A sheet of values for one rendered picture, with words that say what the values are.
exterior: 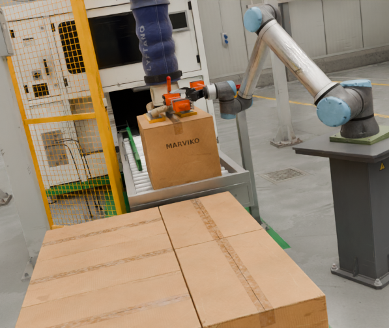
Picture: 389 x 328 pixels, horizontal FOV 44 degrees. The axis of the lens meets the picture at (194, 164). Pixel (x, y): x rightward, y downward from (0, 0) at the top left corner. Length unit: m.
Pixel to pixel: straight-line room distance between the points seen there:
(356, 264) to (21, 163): 2.17
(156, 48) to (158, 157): 0.64
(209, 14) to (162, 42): 9.10
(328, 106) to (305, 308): 1.06
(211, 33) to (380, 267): 9.74
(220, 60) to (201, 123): 9.31
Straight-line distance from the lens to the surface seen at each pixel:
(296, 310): 1.57
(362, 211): 2.58
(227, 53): 12.02
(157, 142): 2.66
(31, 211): 3.43
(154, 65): 2.84
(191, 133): 2.68
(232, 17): 12.10
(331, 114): 2.31
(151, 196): 2.64
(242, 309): 1.55
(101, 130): 3.32
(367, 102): 2.47
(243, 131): 3.25
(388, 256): 2.74
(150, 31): 2.84
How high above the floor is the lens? 1.37
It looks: 14 degrees down
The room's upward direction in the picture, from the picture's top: 10 degrees counter-clockwise
